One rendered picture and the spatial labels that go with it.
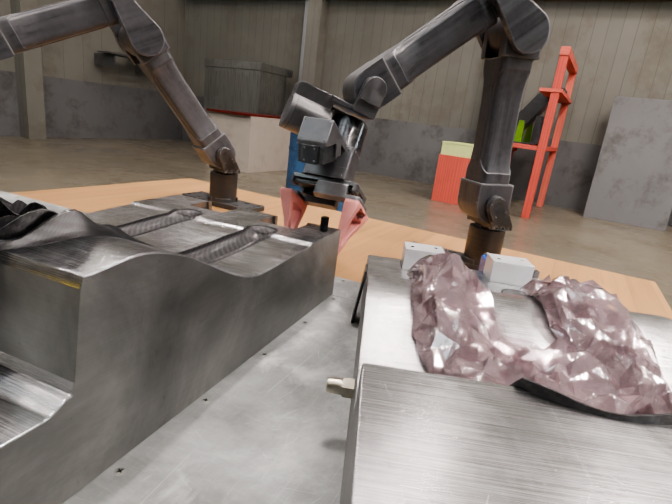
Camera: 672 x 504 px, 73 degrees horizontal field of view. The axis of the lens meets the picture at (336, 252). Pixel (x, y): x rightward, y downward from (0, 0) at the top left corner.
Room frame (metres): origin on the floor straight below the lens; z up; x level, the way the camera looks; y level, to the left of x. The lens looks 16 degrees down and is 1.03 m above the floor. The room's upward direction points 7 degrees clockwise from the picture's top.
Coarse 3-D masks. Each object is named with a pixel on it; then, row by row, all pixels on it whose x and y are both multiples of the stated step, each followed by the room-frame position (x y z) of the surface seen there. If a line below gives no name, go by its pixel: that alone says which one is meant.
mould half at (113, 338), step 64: (0, 256) 0.24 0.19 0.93; (64, 256) 0.24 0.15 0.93; (128, 256) 0.25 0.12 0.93; (256, 256) 0.43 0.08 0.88; (320, 256) 0.51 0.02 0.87; (0, 320) 0.23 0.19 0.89; (64, 320) 0.22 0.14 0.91; (128, 320) 0.24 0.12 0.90; (192, 320) 0.30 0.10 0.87; (256, 320) 0.38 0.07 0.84; (0, 384) 0.22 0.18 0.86; (64, 384) 0.21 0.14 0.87; (128, 384) 0.24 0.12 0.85; (192, 384) 0.30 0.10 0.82; (0, 448) 0.17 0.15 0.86; (64, 448) 0.20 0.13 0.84; (128, 448) 0.24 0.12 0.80
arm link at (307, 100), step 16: (368, 80) 0.68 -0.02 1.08; (304, 96) 0.68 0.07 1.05; (320, 96) 0.69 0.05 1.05; (368, 96) 0.67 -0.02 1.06; (384, 96) 0.68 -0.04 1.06; (288, 112) 0.66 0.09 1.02; (304, 112) 0.67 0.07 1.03; (320, 112) 0.68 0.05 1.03; (352, 112) 0.72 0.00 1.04; (368, 112) 0.68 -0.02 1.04; (288, 128) 0.68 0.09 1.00
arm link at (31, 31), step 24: (72, 0) 0.85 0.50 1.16; (96, 0) 0.86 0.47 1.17; (120, 0) 0.87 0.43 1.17; (0, 24) 0.77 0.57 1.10; (24, 24) 0.79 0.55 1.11; (48, 24) 0.82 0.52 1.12; (72, 24) 0.84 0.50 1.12; (96, 24) 0.86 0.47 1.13; (120, 24) 0.94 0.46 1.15; (144, 24) 0.90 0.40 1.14; (0, 48) 0.77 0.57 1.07; (24, 48) 0.79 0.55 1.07; (120, 48) 0.95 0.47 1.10; (144, 48) 0.90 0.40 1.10
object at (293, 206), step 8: (280, 192) 0.65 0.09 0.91; (288, 192) 0.65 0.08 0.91; (296, 192) 0.67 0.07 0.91; (312, 192) 0.69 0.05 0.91; (288, 200) 0.65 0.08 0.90; (296, 200) 0.67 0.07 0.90; (304, 200) 0.69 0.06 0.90; (312, 200) 0.69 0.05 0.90; (320, 200) 0.68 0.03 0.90; (328, 200) 0.68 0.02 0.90; (288, 208) 0.65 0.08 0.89; (296, 208) 0.69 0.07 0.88; (304, 208) 0.70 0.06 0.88; (328, 208) 0.69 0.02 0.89; (336, 208) 0.68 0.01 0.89; (288, 216) 0.64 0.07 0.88; (296, 216) 0.68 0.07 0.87; (288, 224) 0.64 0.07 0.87; (296, 224) 0.67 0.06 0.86
